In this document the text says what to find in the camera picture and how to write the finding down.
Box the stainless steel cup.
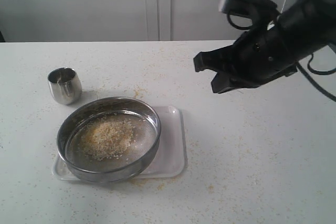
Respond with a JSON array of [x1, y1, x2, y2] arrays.
[[47, 67, 82, 105]]

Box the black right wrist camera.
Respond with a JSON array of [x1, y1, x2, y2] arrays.
[[218, 0, 280, 30]]

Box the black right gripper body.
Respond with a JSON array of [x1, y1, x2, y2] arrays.
[[232, 22, 298, 88]]

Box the white cabinet doors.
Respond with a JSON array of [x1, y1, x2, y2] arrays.
[[1, 0, 295, 42]]

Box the yellow white grain pile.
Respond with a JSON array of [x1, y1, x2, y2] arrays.
[[79, 119, 134, 161]]

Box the round steel mesh sieve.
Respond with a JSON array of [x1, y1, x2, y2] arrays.
[[56, 97, 162, 184]]

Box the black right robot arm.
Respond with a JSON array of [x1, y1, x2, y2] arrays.
[[193, 0, 335, 93]]

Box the white plastic tray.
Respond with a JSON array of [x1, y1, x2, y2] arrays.
[[53, 106, 186, 180]]

